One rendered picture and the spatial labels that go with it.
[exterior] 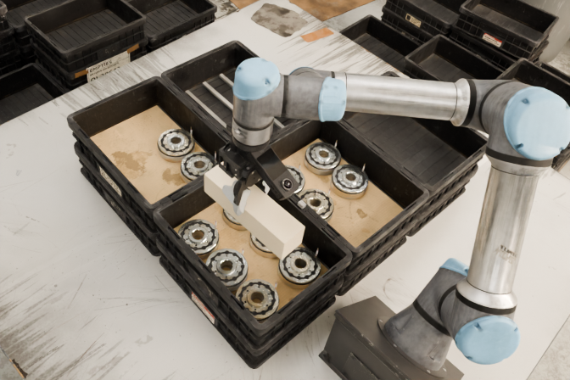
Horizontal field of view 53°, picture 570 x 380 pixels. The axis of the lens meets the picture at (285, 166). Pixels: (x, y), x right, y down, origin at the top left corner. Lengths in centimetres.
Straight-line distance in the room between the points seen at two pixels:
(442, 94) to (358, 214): 52
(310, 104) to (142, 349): 78
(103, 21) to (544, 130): 207
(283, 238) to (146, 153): 63
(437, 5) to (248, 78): 246
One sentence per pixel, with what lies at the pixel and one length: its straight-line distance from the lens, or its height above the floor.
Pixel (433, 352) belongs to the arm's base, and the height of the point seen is 88.
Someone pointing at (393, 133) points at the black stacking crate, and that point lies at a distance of 180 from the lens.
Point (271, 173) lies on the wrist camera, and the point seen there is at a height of 124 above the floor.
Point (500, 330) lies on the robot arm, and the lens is 118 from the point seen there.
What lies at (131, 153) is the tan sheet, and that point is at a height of 83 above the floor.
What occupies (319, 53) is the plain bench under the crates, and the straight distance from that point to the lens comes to 225.
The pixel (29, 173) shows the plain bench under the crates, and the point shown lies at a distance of 184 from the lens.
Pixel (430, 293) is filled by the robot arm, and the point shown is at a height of 96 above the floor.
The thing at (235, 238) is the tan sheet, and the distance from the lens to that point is 147.
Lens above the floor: 205
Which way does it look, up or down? 49 degrees down
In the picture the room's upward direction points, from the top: 9 degrees clockwise
